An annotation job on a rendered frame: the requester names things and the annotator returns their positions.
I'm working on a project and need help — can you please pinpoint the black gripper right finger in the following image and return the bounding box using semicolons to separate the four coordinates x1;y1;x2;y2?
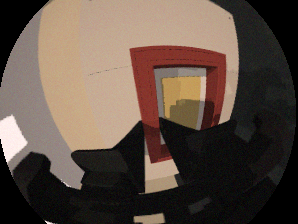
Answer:
158;117;238;184

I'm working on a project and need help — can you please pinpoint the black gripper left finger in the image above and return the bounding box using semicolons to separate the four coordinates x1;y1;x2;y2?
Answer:
71;121;146;194

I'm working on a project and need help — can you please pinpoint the dark red picture frame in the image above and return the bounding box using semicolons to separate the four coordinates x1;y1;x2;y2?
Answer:
129;45;226;164

